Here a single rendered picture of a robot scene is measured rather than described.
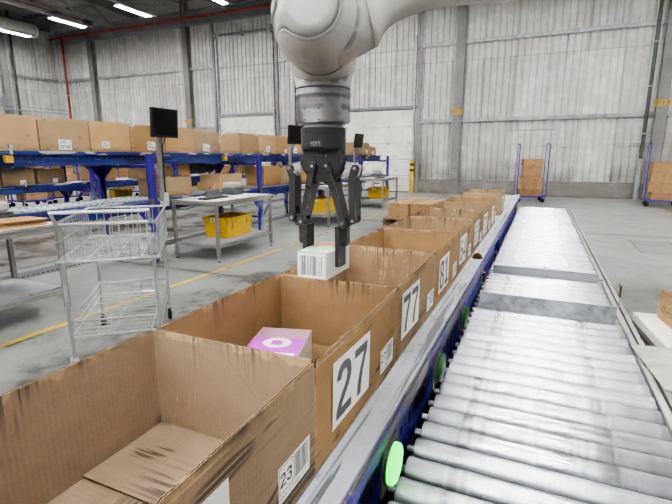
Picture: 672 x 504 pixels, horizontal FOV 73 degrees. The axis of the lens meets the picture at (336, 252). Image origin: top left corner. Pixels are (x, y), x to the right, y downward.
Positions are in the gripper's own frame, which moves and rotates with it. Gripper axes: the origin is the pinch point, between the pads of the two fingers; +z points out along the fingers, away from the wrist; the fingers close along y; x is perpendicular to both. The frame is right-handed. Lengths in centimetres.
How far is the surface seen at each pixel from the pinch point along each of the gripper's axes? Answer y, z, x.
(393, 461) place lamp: 15.5, 33.5, -6.7
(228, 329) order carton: -20.8, 18.3, -1.2
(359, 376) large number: 8.3, 21.3, -3.6
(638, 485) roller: 54, 43, 17
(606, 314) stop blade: 59, 39, 107
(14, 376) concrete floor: -251, 116, 83
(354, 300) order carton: -1.8, 15.7, 19.1
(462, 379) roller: 19, 42, 44
